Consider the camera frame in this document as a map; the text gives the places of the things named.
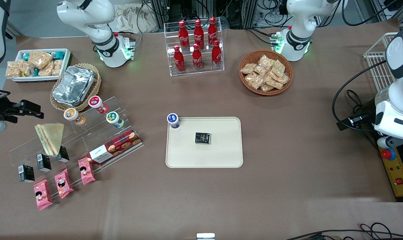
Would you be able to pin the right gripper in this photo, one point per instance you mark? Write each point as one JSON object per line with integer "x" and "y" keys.
{"x": 0, "y": 107}

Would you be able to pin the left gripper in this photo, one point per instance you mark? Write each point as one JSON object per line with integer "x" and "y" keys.
{"x": 366, "y": 110}

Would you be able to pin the triangle sandwich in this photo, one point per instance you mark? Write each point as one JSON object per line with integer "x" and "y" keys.
{"x": 50, "y": 136}

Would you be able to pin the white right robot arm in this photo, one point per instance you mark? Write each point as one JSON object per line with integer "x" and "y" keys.
{"x": 105, "y": 50}

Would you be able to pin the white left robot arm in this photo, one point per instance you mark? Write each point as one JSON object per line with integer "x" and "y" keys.
{"x": 297, "y": 41}

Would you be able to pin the beige plastic tray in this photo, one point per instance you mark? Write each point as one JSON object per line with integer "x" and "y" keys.
{"x": 221, "y": 150}

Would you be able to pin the clear-wrapped rice cracker packet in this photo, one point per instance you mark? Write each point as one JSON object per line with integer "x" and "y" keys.
{"x": 26, "y": 68}
{"x": 46, "y": 70}
{"x": 57, "y": 67}
{"x": 39, "y": 59}
{"x": 13, "y": 69}

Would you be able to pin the orange-lid small cup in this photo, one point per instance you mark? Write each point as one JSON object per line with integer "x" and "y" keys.
{"x": 72, "y": 115}

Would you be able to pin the small black carton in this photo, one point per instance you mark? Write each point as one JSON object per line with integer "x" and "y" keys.
{"x": 64, "y": 156}
{"x": 44, "y": 162}
{"x": 26, "y": 173}

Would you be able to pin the silver foil container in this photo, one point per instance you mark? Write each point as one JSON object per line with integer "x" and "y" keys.
{"x": 74, "y": 86}

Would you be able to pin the yellow emergency stop box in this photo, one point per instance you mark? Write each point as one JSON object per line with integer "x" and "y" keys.
{"x": 396, "y": 171}

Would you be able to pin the white rectangular snack bin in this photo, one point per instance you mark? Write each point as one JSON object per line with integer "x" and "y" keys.
{"x": 67, "y": 63}

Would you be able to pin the teal snack packet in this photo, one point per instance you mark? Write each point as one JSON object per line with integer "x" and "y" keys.
{"x": 58, "y": 54}

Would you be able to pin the clear acrylic step stand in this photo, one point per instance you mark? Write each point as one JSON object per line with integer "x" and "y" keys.
{"x": 88, "y": 133}

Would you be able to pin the red-lid small cup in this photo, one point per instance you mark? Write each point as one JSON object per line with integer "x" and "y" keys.
{"x": 96, "y": 102}

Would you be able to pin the oval light wicker basket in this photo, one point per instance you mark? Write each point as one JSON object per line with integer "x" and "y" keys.
{"x": 96, "y": 87}

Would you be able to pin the round brown wicker basket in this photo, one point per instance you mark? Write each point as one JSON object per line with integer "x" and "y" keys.
{"x": 290, "y": 70}

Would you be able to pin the pink snack packet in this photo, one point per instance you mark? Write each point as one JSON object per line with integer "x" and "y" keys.
{"x": 43, "y": 195}
{"x": 63, "y": 184}
{"x": 86, "y": 171}

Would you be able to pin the brown table cover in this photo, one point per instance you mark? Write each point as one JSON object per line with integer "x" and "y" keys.
{"x": 288, "y": 166}

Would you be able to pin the green-lid small cup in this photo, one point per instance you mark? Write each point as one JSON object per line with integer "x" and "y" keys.
{"x": 113, "y": 118}

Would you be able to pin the red plaid cookie box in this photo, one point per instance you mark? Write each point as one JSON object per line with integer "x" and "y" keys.
{"x": 116, "y": 146}

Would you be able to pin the crumpled brown paper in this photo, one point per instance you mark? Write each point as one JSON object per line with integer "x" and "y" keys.
{"x": 129, "y": 18}

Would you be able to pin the blue-lid small cup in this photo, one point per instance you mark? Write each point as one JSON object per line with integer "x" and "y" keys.
{"x": 173, "y": 120}

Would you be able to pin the red cola bottle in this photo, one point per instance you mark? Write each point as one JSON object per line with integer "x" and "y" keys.
{"x": 213, "y": 31}
{"x": 197, "y": 60}
{"x": 183, "y": 35}
{"x": 179, "y": 61}
{"x": 198, "y": 33}
{"x": 216, "y": 56}

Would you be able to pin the small black snack packet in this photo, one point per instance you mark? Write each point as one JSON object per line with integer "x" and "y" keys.
{"x": 203, "y": 138}

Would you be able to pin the clear acrylic bottle rack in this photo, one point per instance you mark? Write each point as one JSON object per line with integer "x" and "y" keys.
{"x": 194, "y": 72}

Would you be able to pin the small white box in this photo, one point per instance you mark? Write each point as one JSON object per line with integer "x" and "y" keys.
{"x": 205, "y": 236}

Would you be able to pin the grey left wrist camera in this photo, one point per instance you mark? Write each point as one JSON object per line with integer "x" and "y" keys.
{"x": 384, "y": 142}

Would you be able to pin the grey metal frame bar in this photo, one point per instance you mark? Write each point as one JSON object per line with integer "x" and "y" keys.
{"x": 16, "y": 31}

